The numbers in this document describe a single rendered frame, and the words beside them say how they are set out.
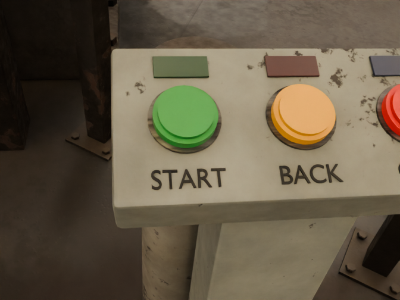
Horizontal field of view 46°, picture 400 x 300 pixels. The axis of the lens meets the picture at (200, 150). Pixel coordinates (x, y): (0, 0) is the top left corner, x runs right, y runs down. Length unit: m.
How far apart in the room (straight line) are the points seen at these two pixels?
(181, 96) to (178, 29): 1.21
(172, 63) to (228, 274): 0.17
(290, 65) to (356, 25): 1.36
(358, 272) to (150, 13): 1.01
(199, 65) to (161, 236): 0.33
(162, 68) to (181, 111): 0.04
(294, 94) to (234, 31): 1.22
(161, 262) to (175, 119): 0.39
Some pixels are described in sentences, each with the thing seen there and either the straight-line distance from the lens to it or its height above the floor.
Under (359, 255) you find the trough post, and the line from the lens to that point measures 1.01.
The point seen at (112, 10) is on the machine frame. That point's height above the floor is 0.07.
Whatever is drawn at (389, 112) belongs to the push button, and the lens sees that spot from 0.33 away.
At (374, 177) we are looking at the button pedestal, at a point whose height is 0.59.
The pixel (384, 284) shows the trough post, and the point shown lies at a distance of 0.99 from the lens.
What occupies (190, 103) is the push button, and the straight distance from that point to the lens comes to 0.29.
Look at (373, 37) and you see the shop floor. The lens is 1.65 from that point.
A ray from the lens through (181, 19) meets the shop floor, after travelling 1.55.
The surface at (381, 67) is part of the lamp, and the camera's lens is 0.35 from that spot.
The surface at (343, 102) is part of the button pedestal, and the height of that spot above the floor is 0.60.
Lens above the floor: 0.80
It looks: 46 degrees down
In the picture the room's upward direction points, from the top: 7 degrees clockwise
